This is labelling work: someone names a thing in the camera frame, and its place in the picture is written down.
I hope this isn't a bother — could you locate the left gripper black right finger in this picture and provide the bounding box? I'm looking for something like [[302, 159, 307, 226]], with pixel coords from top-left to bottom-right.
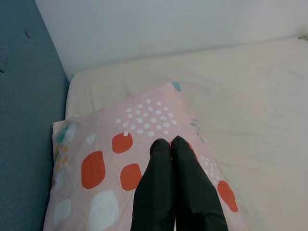
[[169, 135, 229, 231]]

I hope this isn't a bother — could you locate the blue upholstered bed frame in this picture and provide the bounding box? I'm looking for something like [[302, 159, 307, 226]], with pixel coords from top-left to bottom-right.
[[0, 0, 74, 231]]

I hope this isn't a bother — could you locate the pink orange spotted pillow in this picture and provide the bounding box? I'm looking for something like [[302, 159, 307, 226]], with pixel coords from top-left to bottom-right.
[[42, 81, 248, 231]]

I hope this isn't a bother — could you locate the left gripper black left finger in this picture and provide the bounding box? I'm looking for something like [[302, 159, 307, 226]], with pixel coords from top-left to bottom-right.
[[131, 138, 178, 231]]

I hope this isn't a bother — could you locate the cream sheeted mattress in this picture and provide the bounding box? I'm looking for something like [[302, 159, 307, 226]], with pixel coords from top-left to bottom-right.
[[65, 36, 308, 231]]

